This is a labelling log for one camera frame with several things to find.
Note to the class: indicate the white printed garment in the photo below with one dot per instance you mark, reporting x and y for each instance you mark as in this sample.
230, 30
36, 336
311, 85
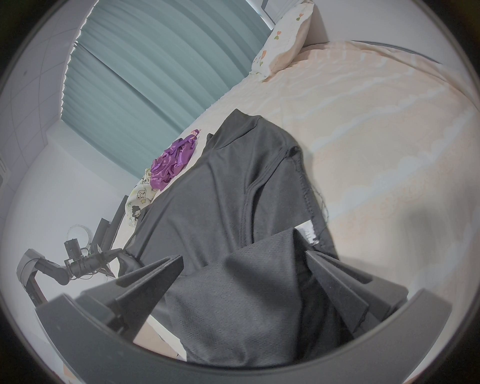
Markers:
139, 198

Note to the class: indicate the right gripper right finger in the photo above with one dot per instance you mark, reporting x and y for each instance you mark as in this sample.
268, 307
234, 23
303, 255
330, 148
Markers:
348, 290

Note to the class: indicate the blue-green curtain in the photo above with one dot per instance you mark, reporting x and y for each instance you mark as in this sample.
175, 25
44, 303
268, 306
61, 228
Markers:
157, 67

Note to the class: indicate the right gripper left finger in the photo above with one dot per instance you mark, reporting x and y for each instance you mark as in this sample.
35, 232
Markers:
138, 290

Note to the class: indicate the white printed pillow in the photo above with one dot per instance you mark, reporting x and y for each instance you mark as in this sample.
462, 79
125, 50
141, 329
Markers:
285, 41

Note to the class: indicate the purple garment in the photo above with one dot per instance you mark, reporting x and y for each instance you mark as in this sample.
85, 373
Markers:
174, 163

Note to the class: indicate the bed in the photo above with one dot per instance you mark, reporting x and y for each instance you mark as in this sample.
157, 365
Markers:
375, 131

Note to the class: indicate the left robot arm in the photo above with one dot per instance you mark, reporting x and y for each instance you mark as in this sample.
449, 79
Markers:
41, 264

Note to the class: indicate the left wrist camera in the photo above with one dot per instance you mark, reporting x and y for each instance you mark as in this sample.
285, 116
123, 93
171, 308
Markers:
72, 249

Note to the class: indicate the black garment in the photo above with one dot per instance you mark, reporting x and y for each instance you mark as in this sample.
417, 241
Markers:
232, 195

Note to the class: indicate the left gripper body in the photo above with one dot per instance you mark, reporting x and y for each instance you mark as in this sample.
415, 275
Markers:
108, 255

